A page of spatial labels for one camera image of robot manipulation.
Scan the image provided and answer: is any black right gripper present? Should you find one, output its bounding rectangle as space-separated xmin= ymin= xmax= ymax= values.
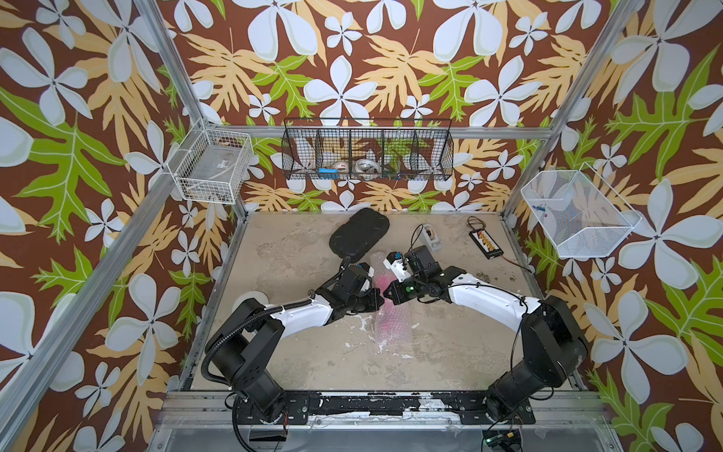
xmin=379 ymin=275 xmax=427 ymax=303

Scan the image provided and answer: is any pink plastic wine glass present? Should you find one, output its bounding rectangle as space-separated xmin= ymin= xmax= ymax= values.
xmin=375 ymin=274 xmax=401 ymax=336

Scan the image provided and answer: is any clear bubble wrap sheet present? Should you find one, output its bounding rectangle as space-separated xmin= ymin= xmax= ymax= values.
xmin=371 ymin=252 xmax=412 ymax=352

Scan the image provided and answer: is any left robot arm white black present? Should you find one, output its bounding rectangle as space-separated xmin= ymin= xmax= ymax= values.
xmin=201 ymin=278 xmax=384 ymax=423

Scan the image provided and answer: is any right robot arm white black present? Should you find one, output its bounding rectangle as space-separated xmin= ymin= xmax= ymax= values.
xmin=383 ymin=267 xmax=590 ymax=423

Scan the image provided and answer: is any grey white small device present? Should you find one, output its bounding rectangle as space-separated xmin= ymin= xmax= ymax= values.
xmin=421 ymin=223 xmax=442 ymax=252

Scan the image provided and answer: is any black hard plastic case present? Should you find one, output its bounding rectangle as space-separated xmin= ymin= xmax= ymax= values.
xmin=329 ymin=208 xmax=390 ymax=263

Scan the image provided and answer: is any white tape roll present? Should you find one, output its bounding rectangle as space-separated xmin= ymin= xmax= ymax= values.
xmin=232 ymin=291 xmax=269 ymax=311

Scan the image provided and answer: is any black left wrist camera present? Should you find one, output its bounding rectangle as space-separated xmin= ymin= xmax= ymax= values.
xmin=336 ymin=263 xmax=374 ymax=294

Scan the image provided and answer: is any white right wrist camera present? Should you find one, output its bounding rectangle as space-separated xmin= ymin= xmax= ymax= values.
xmin=382 ymin=245 xmax=442 ymax=282

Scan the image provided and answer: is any black battery holder with wires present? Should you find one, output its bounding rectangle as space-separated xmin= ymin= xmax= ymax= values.
xmin=466 ymin=216 xmax=531 ymax=272

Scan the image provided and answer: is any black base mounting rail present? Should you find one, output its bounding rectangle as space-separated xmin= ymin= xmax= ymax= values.
xmin=233 ymin=389 xmax=537 ymax=426

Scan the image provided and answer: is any black wire basket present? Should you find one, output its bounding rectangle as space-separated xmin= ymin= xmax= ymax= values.
xmin=280 ymin=118 xmax=454 ymax=181

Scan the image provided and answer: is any white wire basket right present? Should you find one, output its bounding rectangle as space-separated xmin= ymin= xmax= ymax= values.
xmin=521 ymin=164 xmax=642 ymax=260

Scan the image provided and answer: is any white wire basket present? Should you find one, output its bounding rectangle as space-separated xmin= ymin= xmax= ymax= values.
xmin=521 ymin=164 xmax=642 ymax=260
xmin=169 ymin=127 xmax=255 ymax=205

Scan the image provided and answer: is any white wire basket left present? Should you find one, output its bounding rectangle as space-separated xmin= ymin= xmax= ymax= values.
xmin=169 ymin=127 xmax=255 ymax=205

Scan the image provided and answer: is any aluminium frame post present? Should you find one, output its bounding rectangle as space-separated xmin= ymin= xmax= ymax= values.
xmin=134 ymin=0 xmax=205 ymax=124

